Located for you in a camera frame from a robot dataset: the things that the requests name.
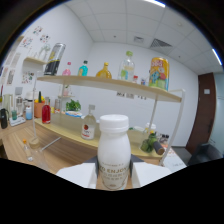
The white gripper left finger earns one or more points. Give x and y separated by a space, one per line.
81 175

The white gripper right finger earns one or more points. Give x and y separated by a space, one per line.
148 173

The clear bottle orange cap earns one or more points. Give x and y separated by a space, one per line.
27 151

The blue and white cup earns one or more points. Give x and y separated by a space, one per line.
29 114

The clear bottle red label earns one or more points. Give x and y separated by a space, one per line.
88 128

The black chair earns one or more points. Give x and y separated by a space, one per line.
205 155

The green potted plant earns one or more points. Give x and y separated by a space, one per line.
73 105

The red liquid glass bottle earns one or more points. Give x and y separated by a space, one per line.
46 113

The orange storage basket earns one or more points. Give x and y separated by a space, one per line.
39 109

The brown door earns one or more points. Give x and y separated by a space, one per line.
201 113

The white tray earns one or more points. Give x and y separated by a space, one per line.
17 121

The green mug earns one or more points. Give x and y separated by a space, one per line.
14 115

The small red can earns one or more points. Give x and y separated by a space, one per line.
135 79

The black kettle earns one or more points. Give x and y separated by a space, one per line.
3 119

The yellow snack bag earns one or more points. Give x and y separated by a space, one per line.
159 74

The teal liquid bottle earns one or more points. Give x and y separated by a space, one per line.
83 70

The small pink liquid bottle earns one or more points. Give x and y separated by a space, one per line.
67 70

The yellow liquid bottle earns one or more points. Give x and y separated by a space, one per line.
104 71

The clear bottle green cap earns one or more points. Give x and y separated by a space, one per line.
127 68

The black snack bag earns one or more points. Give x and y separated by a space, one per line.
54 60

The white frame wooden shelf rack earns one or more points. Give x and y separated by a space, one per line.
110 85

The wooden wall shelf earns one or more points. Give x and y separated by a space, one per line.
35 60

